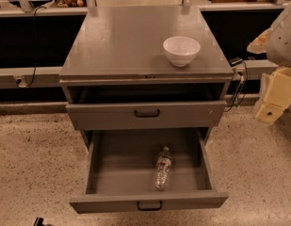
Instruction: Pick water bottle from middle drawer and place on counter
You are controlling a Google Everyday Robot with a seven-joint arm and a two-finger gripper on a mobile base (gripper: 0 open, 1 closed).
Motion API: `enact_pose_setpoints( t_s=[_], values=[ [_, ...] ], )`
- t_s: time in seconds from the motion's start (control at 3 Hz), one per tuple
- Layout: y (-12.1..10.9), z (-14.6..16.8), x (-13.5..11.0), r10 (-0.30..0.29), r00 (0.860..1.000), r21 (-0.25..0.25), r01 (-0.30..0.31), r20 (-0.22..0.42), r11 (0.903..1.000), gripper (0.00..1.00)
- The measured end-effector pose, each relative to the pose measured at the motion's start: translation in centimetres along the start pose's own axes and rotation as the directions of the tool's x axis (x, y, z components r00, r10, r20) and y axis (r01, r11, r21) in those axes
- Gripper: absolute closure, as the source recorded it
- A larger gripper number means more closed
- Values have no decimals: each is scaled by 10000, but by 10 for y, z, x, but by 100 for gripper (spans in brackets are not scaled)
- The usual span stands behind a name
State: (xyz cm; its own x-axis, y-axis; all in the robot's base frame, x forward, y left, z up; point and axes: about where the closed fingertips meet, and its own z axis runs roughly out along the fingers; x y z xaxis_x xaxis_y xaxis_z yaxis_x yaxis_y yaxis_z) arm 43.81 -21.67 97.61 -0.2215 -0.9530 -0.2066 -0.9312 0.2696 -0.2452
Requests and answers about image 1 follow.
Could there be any black object on floor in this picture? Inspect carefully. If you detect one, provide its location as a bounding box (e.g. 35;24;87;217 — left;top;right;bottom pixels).
33;218;48;226

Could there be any white ceramic bowl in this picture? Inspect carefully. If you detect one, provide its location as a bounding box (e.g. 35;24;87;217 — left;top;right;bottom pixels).
163;36;201;67

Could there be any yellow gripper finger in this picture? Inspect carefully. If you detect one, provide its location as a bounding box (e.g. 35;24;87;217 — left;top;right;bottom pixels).
247;29;269;55
254;67;291;125

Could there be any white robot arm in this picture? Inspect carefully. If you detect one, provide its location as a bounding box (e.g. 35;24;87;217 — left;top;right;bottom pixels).
247;2;291;125

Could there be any grey closed upper drawer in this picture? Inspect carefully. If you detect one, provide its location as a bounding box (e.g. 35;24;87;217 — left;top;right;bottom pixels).
66;101;226;131

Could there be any grey drawer cabinet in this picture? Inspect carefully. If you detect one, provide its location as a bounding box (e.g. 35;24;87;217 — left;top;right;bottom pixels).
60;6;233;143

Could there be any black drawer handle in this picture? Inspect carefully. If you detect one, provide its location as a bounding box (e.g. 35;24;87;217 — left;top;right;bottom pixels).
137;201;163;211
134;109;160;118

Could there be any black middle drawer handle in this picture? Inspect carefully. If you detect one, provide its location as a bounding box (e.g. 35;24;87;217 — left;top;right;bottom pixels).
137;201;163;211

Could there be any grey open middle drawer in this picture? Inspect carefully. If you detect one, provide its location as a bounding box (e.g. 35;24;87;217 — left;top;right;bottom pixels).
70;128;228;213

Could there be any black power adapter with cables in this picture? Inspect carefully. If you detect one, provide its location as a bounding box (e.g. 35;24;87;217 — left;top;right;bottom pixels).
225;57;248;112

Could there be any clear plastic water bottle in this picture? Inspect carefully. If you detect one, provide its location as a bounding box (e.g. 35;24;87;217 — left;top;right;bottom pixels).
154;147;172;191

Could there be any grey wall socket box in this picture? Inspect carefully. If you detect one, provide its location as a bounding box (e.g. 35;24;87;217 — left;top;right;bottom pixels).
14;75;28;88

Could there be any black hanging cable left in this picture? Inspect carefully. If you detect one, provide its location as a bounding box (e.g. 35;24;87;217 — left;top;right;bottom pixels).
25;5;48;88

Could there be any black upper drawer handle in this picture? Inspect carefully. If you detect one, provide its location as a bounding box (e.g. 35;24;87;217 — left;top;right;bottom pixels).
134;109;160;118

